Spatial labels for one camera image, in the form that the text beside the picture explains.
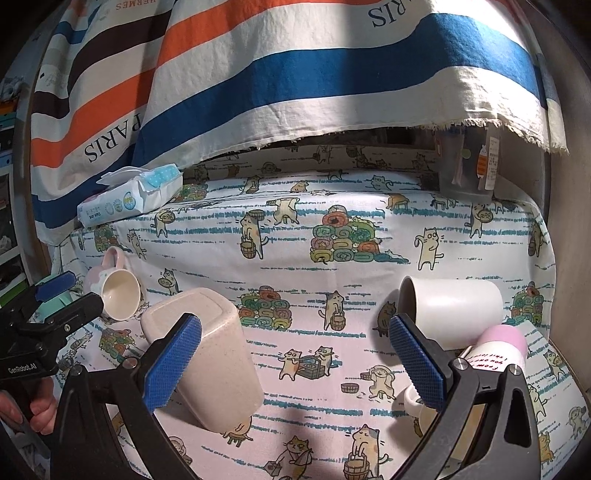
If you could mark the clear plastic container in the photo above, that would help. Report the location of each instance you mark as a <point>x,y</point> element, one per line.
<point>466,170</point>

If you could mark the white round cup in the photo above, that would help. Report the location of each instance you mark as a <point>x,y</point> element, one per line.
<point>455,309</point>

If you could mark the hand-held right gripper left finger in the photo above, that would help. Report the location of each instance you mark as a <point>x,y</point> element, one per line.
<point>171,367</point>

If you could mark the cat printed cloth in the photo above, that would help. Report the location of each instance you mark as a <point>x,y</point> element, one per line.
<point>351,277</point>

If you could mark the beige square cup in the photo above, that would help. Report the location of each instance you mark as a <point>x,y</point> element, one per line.
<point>217,364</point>

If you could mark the teal plastic cup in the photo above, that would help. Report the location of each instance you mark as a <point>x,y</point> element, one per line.
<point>55,308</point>

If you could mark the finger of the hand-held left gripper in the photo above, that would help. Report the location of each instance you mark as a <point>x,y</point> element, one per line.
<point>56,284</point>
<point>76,311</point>

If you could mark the white mug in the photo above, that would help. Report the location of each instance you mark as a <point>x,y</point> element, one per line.
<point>411,401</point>

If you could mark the striped cloth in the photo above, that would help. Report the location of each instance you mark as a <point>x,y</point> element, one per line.
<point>300,69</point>

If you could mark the pink and white printed cup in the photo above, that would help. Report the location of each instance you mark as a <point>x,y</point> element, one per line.
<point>496,348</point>

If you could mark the wet wipes pack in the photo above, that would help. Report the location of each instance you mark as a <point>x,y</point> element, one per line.
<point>129,196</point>

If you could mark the person's left hand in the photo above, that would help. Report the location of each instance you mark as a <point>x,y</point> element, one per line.
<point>39,413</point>

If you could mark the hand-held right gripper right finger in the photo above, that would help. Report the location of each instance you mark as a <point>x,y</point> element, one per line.
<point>418,364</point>

